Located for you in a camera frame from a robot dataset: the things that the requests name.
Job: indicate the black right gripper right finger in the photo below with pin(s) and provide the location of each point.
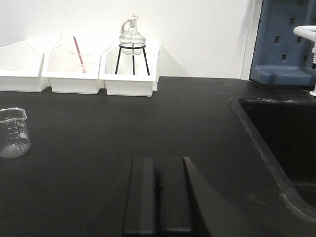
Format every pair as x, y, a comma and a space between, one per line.
186, 201

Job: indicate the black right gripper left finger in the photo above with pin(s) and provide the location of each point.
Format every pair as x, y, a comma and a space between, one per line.
140, 214

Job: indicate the clear glass beaker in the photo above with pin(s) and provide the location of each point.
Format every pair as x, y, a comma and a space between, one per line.
14, 137

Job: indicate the black lab sink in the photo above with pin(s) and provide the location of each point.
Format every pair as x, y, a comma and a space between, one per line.
284, 134

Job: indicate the right white plastic bin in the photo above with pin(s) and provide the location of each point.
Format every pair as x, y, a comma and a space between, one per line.
124, 83

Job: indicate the white plastic bin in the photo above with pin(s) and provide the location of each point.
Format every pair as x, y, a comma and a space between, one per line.
21, 64
124, 83
63, 69

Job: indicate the red striped stirring rod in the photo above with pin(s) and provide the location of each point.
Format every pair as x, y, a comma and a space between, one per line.
79, 54

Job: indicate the middle white plastic bin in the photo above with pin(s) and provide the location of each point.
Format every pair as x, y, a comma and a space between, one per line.
63, 69

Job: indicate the blue pegboard drying rack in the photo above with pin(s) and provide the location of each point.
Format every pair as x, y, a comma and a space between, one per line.
280, 57

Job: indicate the glass alcohol lamp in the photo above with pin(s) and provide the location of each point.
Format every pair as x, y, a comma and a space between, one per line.
130, 39

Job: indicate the left white plastic bin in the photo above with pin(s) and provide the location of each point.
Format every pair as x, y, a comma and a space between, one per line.
21, 64

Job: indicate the white lab faucet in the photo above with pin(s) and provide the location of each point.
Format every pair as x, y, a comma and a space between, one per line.
307, 32

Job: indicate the black wire tripod stand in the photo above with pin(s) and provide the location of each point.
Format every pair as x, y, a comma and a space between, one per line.
119, 59

